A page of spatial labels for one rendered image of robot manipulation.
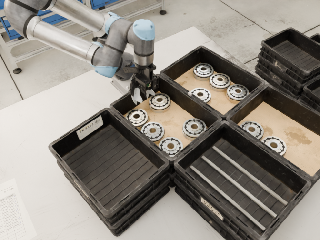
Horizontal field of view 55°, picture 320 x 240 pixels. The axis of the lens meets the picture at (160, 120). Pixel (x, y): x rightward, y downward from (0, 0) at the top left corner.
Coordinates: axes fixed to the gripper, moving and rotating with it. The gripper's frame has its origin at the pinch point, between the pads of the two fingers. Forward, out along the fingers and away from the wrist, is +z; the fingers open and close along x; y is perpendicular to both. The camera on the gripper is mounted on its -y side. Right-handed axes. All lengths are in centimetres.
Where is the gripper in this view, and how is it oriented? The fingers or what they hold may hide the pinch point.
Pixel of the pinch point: (140, 98)
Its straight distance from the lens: 131.9
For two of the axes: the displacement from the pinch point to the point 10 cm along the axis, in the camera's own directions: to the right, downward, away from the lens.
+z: -0.5, 7.1, 7.1
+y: 6.7, 5.4, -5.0
